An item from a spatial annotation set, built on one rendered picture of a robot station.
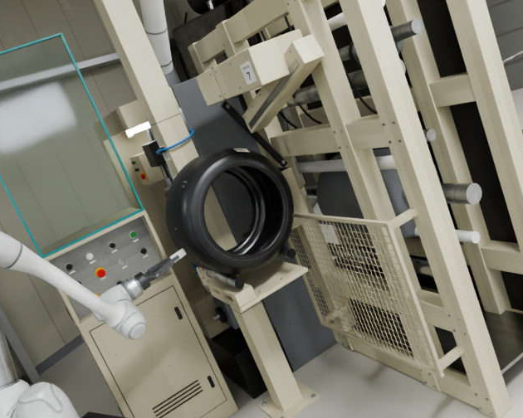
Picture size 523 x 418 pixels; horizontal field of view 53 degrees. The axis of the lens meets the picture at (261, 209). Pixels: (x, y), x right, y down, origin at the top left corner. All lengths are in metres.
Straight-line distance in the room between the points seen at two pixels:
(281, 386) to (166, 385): 0.61
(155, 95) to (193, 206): 0.63
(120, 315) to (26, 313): 3.24
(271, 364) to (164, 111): 1.41
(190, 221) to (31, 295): 3.28
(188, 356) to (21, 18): 3.98
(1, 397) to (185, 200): 0.96
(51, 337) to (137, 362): 2.53
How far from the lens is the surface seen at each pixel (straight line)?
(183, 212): 2.20
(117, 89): 6.20
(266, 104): 2.36
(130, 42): 2.57
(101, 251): 2.82
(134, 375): 2.95
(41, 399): 1.94
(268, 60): 2.09
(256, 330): 2.80
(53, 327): 5.39
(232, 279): 2.32
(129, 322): 2.08
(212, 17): 5.98
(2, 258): 1.97
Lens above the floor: 1.66
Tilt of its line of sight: 13 degrees down
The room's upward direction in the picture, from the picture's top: 22 degrees counter-clockwise
